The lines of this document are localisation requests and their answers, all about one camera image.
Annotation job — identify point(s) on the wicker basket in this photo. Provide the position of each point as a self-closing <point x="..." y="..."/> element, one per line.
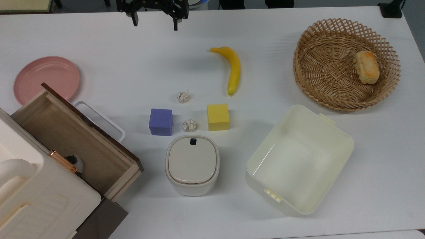
<point x="325" y="76"/>

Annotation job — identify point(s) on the wooden drawer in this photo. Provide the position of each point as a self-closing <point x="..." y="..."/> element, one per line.
<point x="69" y="139"/>

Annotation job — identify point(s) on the cream storage cabinet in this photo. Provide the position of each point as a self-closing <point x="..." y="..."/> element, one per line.
<point x="40" y="199"/>

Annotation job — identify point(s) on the yellow side table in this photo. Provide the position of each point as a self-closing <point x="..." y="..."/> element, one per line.
<point x="25" y="5"/>

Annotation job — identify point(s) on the yellow cube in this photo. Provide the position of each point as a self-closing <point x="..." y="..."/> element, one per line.
<point x="218" y="117"/>

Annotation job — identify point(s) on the pink plate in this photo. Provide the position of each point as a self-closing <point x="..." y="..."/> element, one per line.
<point x="43" y="78"/>

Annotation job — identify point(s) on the black table clamp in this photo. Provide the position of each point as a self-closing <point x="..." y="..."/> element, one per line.
<point x="391" y="8"/>

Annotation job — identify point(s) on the bread loaf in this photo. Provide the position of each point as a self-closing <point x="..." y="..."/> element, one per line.
<point x="366" y="67"/>

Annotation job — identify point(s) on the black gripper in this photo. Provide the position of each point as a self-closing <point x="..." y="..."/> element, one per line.
<point x="156" y="5"/>

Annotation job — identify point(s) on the white lidded trash can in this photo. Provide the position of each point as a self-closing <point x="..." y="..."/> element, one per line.
<point x="192" y="166"/>

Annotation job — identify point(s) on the purple cube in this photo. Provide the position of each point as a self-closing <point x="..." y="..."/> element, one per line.
<point x="161" y="122"/>

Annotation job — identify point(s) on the yellow banana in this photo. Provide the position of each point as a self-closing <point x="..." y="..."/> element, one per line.
<point x="235" y="68"/>

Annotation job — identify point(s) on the black chair base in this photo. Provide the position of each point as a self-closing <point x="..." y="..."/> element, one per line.
<point x="232" y="4"/>
<point x="279" y="3"/>

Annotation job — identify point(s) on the brown cabinet side panel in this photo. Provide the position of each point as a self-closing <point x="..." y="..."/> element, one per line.
<point x="103" y="219"/>

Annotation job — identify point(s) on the cream plastic bin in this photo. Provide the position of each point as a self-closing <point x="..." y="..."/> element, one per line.
<point x="298" y="159"/>

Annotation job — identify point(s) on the copper latch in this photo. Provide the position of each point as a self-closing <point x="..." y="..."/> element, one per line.
<point x="62" y="161"/>

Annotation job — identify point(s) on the black and white small object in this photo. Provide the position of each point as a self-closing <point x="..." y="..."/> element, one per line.
<point x="73" y="161"/>

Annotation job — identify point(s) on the crumpled paper ball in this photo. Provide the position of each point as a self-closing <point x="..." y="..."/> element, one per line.
<point x="189" y="125"/>
<point x="183" y="97"/>

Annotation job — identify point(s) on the black trash can button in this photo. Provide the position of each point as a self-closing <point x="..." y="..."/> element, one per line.
<point x="193" y="141"/>

